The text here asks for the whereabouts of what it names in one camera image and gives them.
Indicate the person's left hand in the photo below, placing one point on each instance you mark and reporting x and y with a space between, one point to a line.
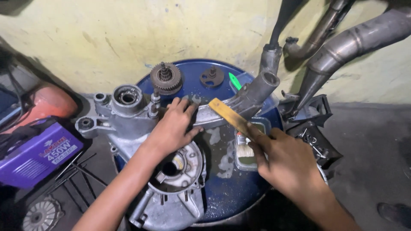
170 131

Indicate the person's right hand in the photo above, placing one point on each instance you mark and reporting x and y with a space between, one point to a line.
289 160

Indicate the silver aluminium engine crankcase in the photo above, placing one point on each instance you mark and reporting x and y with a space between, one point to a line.
128 118

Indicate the black plastic cover part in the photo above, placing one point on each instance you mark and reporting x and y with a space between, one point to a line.
316 144

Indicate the clear plastic container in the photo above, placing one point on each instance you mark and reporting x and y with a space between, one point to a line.
245 162

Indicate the rusty gear cluster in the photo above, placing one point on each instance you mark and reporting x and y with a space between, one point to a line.
166 78

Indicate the blue metal drum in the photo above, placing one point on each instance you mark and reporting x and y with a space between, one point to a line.
231 189

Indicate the dark small gear plate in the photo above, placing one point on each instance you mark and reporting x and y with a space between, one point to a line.
211 78

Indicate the bundle of thin metal rods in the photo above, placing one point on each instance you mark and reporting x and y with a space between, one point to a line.
77 173

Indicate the dark metal tube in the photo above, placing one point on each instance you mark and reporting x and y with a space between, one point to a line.
273 54

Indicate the black shoe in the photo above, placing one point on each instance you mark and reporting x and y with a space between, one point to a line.
395 214

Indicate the red orange tank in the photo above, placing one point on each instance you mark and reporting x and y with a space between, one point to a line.
48 102

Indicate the thin grey exhaust pipe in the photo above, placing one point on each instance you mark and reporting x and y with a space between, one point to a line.
316 35

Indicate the large grey exhaust pipe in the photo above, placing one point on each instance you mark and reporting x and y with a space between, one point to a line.
346 45

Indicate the purple welding machine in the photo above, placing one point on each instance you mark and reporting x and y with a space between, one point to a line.
35 154

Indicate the round silver fan cover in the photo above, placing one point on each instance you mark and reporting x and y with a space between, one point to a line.
41 215

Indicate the black plastic frame part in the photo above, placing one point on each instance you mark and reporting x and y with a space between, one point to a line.
313 109

